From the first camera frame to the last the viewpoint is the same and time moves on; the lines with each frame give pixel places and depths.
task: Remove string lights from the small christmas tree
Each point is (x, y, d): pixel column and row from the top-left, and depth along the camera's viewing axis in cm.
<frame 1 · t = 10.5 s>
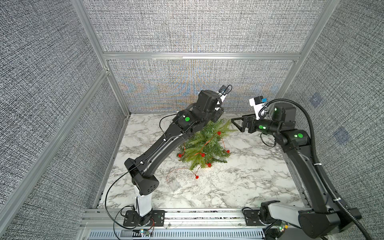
left hand: (219, 101, 67), fingers closed
right hand: (239, 114, 66), fingers open
small green christmas tree: (207, 145, 70), point 28 cm above the table
red string lights: (198, 154, 69), point 27 cm above the table
clear battery box: (174, 185, 85), on the table

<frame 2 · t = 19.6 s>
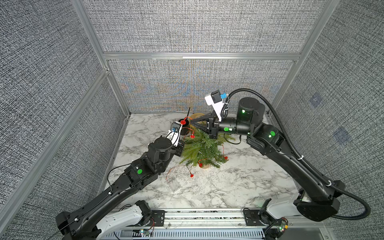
left hand: (182, 131, 65), fingers closed
right hand: (193, 119, 50), fingers closed
red string lights: (199, 164, 71), point 22 cm above the table
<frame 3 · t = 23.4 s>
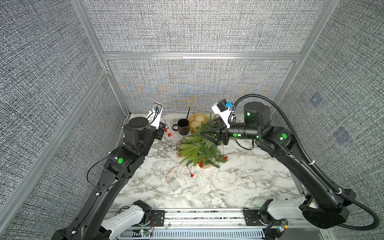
left hand: (159, 113, 61), fingers closed
right hand: (206, 124, 55), fingers open
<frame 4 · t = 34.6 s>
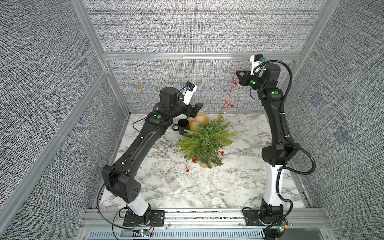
left hand: (198, 97, 71), fingers open
right hand: (239, 65, 75), fingers closed
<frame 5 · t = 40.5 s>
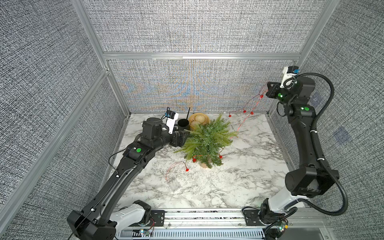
left hand: (185, 129, 69), fingers open
right hand: (272, 77, 70), fingers closed
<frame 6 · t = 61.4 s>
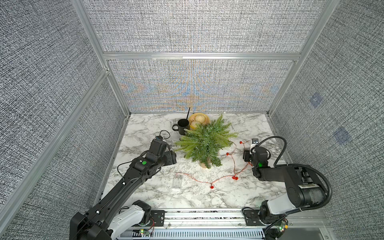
left hand: (173, 154, 79), fingers open
right hand: (250, 145, 94), fingers open
red string lights: (234, 176, 87), point 2 cm above the table
